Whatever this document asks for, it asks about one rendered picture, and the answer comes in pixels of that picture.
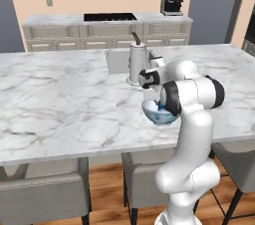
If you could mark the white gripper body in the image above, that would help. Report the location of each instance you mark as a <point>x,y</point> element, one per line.
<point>152,94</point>

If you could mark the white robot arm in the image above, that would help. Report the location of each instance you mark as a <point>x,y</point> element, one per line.
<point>194,126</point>

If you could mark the white ice cube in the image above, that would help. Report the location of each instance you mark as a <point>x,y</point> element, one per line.
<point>152,105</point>

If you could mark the blue and white bowl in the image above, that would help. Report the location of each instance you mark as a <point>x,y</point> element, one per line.
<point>158,117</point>

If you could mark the beige base cupboard run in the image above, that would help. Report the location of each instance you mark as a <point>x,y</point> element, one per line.
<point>99,33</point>

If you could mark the grey upholstered stool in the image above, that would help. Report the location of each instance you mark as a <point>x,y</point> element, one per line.
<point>43,195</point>
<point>146,179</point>
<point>238,169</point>

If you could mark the black hob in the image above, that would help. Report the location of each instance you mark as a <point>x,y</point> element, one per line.
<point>110,17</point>

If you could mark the black and silver coffee machine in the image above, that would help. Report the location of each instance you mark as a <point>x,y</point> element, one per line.
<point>172,2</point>

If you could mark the black and silver oven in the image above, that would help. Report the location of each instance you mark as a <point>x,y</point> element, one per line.
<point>249,36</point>

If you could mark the grey wall socket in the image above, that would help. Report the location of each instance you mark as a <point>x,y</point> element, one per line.
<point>49,1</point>

